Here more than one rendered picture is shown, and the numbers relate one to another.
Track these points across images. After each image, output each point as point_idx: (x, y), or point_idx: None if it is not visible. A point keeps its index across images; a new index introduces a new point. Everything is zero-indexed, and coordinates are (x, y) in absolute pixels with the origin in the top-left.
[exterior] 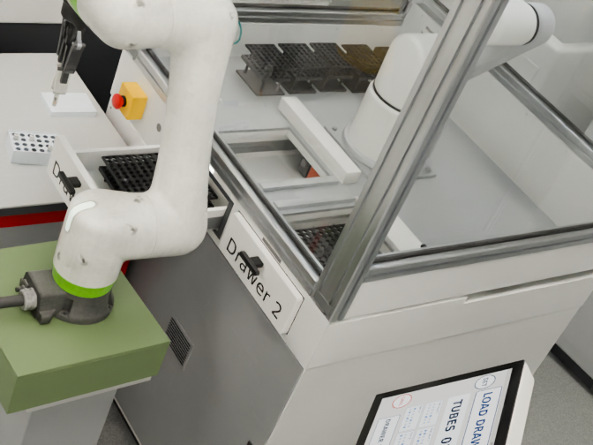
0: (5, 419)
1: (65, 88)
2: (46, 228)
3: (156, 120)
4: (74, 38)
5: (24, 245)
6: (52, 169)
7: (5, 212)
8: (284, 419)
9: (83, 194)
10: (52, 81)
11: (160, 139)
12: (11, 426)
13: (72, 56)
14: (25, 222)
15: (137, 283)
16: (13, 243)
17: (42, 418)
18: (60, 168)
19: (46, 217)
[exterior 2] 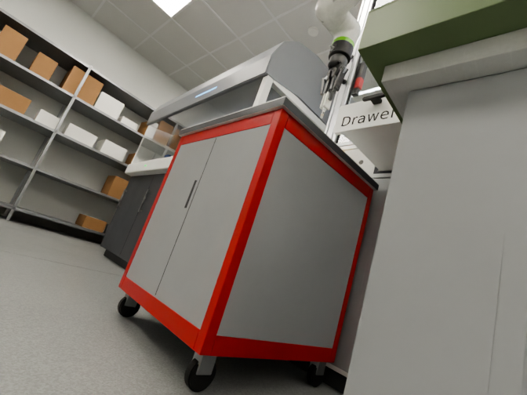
0: (474, 163)
1: (329, 106)
2: (332, 174)
3: (357, 161)
4: (339, 69)
5: (321, 182)
6: (340, 125)
7: (321, 135)
8: None
9: None
10: (321, 103)
11: (364, 166)
12: (493, 157)
13: (340, 75)
14: (325, 157)
15: (367, 262)
16: (317, 175)
17: None
18: (350, 116)
19: (335, 163)
